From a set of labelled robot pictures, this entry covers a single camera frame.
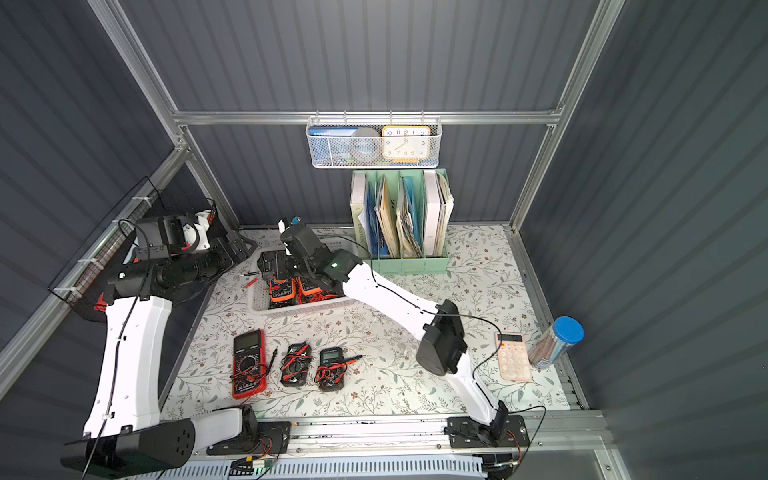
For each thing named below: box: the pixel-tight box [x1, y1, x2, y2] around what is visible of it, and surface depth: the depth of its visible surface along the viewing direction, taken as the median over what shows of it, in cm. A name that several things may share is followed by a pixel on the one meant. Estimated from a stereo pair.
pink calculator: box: [496, 332, 532, 381], surface depth 87 cm
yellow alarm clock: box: [382, 125, 431, 164], surface depth 90 cm
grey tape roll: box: [349, 127, 382, 163], surface depth 89 cm
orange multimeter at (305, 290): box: [296, 276, 323, 304], surface depth 93 cm
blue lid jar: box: [528, 316, 585, 370], surface depth 74 cm
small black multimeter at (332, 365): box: [314, 347, 363, 392], surface depth 83 cm
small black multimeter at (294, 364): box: [280, 341, 313, 387], surface depth 84 cm
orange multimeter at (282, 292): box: [268, 278, 296, 309], surface depth 96 cm
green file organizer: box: [350, 168, 454, 275], surface depth 101 cm
